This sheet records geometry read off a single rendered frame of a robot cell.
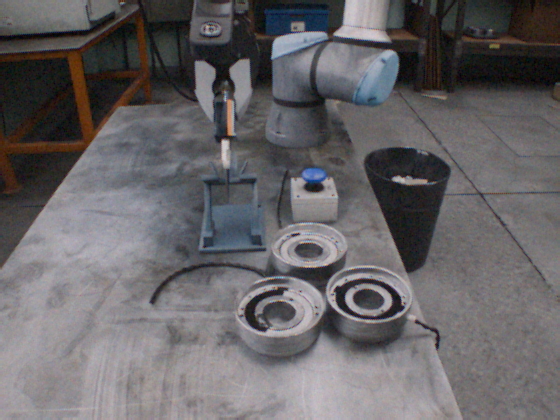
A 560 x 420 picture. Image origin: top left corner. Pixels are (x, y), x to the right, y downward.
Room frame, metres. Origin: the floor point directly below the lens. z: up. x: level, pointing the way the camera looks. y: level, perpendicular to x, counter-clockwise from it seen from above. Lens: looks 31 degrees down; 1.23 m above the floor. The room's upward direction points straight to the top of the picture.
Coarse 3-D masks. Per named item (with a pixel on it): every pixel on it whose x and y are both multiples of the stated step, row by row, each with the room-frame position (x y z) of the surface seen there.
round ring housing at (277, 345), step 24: (264, 288) 0.47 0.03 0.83; (288, 288) 0.47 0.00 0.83; (312, 288) 0.45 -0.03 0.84; (240, 312) 0.42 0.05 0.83; (264, 312) 0.43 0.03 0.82; (288, 312) 0.44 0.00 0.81; (240, 336) 0.39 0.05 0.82; (264, 336) 0.37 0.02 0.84; (288, 336) 0.37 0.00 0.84; (312, 336) 0.39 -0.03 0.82
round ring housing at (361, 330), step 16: (352, 272) 0.49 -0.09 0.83; (368, 272) 0.49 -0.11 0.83; (384, 272) 0.49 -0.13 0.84; (352, 288) 0.46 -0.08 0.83; (368, 288) 0.46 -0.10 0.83; (400, 288) 0.46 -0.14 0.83; (352, 304) 0.43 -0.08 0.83; (368, 304) 0.46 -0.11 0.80; (384, 304) 0.43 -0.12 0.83; (336, 320) 0.41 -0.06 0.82; (352, 320) 0.40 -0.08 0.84; (368, 320) 0.39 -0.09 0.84; (384, 320) 0.39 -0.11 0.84; (400, 320) 0.40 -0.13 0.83; (352, 336) 0.40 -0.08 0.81; (368, 336) 0.39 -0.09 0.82; (384, 336) 0.40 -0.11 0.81
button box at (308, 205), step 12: (300, 180) 0.72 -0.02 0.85; (300, 192) 0.68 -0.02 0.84; (312, 192) 0.68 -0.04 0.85; (324, 192) 0.68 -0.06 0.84; (300, 204) 0.66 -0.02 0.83; (312, 204) 0.66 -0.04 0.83; (324, 204) 0.66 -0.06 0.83; (336, 204) 0.66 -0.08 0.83; (300, 216) 0.66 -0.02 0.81; (312, 216) 0.66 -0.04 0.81; (324, 216) 0.66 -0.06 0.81; (336, 216) 0.66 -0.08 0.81
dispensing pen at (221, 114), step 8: (224, 88) 0.64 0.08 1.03; (224, 96) 0.63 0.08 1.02; (216, 104) 0.61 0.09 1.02; (224, 104) 0.61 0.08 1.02; (216, 112) 0.60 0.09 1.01; (224, 112) 0.61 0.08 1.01; (216, 120) 0.60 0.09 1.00; (224, 120) 0.60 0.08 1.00; (216, 128) 0.59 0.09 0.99; (224, 128) 0.59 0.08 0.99; (216, 136) 0.59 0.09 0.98; (224, 136) 0.59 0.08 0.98; (224, 144) 0.59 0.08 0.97; (224, 152) 0.59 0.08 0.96; (224, 160) 0.58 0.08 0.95; (224, 168) 0.58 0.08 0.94
